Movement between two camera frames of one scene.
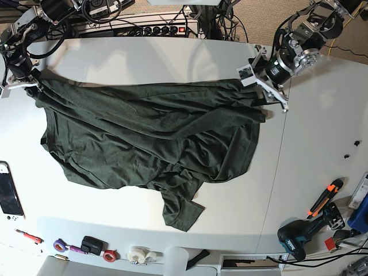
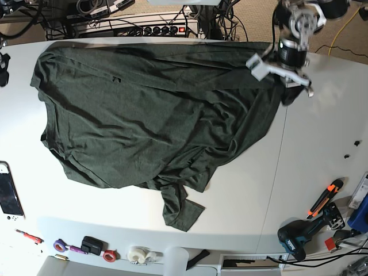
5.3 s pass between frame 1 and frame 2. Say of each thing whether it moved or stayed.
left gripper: moved
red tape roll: stayed
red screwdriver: stayed
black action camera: stayed
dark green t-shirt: moved
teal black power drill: stayed
